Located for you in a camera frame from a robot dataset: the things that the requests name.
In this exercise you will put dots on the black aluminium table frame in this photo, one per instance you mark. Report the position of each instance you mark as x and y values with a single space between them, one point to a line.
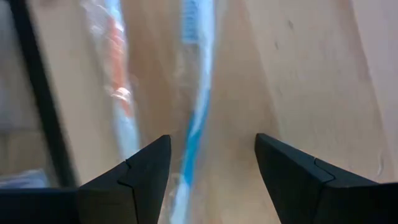
43 102

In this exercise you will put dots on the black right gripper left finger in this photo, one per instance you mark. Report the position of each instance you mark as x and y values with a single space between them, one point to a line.
140 186

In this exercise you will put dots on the orange white toothbrush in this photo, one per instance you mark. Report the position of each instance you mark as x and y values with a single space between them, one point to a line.
119 84

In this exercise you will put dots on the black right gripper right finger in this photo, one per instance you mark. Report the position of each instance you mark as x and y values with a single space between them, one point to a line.
304 193

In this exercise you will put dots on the blue white toothbrush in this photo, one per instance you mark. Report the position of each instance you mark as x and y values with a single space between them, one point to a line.
194 137

